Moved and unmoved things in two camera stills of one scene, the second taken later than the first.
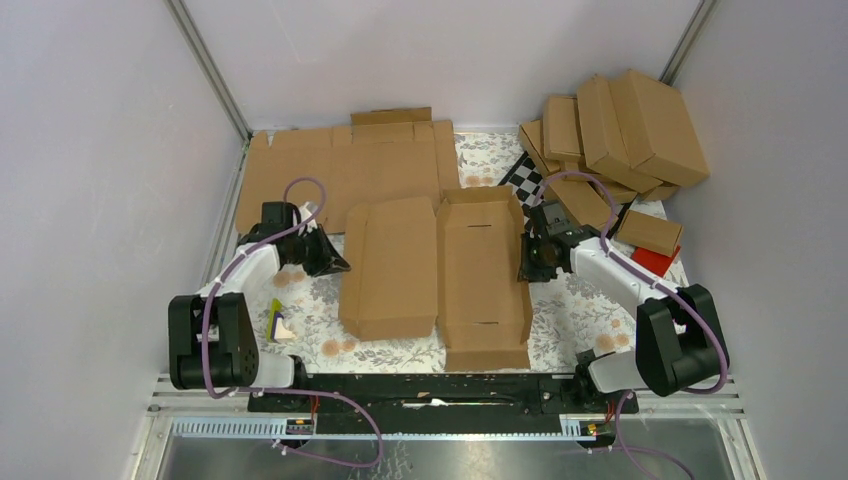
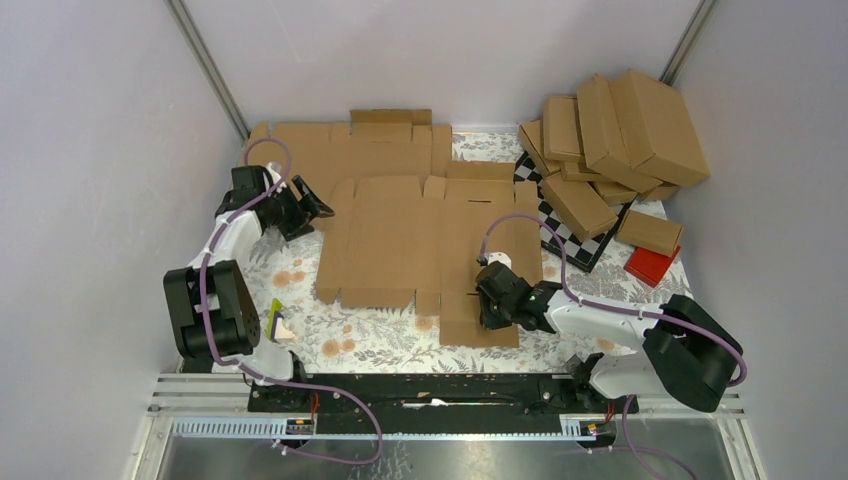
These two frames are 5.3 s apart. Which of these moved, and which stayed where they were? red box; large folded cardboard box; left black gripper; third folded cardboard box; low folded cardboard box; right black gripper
Moved: right black gripper; left black gripper
Stayed: third folded cardboard box; large folded cardboard box; low folded cardboard box; red box
